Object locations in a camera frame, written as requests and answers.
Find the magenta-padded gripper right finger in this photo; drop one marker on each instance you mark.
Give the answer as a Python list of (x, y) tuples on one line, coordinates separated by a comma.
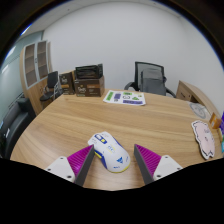
[(166, 165)]

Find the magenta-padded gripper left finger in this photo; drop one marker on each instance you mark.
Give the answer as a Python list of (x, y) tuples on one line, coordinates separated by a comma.
[(59, 166)]

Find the white blue yellow computer mouse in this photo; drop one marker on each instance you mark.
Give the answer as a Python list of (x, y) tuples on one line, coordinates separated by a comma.
[(111, 151)]

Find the pink irregular cartoon mouse pad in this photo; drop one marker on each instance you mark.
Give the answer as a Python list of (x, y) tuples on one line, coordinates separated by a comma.
[(204, 138)]

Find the black leather sofa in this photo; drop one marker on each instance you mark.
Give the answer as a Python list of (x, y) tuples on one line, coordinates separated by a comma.
[(15, 125)]

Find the round grey printed mat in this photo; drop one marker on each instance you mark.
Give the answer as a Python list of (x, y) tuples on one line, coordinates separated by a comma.
[(199, 110)]

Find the wooden side desk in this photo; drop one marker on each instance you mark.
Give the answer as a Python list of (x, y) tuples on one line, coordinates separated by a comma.
[(191, 93)]

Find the wooden glass-door cabinet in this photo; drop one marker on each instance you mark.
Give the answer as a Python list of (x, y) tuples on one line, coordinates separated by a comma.
[(35, 91)]

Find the white green purple sticker sheet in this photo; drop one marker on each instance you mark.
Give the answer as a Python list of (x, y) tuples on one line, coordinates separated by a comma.
[(124, 97)]

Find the small dark brown cardboard box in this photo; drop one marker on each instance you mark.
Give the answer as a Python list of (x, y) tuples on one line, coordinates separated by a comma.
[(66, 83)]

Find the grey backpack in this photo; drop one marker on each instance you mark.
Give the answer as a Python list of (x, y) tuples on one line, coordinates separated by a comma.
[(152, 81)]

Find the large brown printed cardboard box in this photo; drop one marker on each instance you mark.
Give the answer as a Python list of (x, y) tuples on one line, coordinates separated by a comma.
[(89, 87)]

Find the black visitor chair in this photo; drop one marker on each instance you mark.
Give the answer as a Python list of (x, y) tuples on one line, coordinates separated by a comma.
[(51, 81)]

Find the black mesh office chair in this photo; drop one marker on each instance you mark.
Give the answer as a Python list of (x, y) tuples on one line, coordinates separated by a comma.
[(137, 71)]

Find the black appliance box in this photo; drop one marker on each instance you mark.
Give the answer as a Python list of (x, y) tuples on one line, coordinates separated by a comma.
[(88, 71)]

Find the ceiling light panel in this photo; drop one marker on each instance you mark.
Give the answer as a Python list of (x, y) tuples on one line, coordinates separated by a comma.
[(25, 30)]

